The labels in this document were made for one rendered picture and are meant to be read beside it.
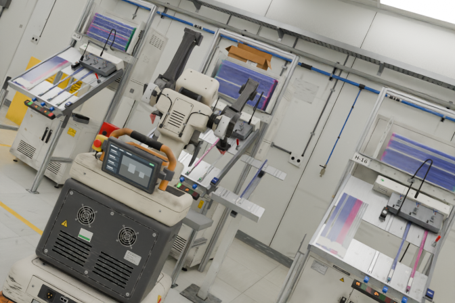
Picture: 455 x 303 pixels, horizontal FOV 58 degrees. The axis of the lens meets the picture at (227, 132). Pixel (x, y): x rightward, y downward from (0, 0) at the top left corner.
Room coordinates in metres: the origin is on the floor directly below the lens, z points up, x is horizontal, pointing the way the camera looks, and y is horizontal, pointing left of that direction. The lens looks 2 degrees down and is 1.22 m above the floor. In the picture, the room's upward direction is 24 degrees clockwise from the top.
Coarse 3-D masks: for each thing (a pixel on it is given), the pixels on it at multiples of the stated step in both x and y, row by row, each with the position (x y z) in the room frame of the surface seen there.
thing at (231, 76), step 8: (224, 64) 3.40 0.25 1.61; (232, 64) 3.38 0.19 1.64; (224, 72) 3.39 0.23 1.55; (232, 72) 3.37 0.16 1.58; (240, 72) 3.34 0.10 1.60; (248, 72) 3.32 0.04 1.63; (256, 72) 3.33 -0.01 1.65; (224, 80) 3.38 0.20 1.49; (232, 80) 3.36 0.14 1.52; (240, 80) 3.33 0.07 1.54; (256, 80) 3.29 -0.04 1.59; (264, 80) 3.26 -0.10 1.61; (272, 80) 3.24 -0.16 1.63; (224, 88) 3.37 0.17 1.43; (232, 88) 3.35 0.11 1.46; (264, 88) 3.25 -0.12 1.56; (272, 88) 3.25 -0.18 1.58; (232, 96) 3.34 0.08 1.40; (256, 96) 3.27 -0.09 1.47; (264, 96) 3.24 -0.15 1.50; (248, 104) 3.28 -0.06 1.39; (264, 104) 3.23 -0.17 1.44
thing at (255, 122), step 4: (216, 100) 3.38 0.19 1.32; (220, 104) 3.34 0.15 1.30; (224, 104) 3.34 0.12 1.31; (212, 108) 3.34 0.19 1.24; (216, 108) 3.32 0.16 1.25; (220, 108) 3.30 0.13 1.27; (244, 112) 3.28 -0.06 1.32; (240, 116) 3.24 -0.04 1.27; (244, 116) 3.24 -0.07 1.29; (248, 116) 3.24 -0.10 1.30; (244, 120) 3.21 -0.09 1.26; (248, 120) 3.21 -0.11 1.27; (252, 120) 3.21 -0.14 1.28; (256, 120) 3.21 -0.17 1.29; (252, 124) 3.19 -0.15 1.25; (256, 124) 3.19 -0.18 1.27; (256, 128) 3.22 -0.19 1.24
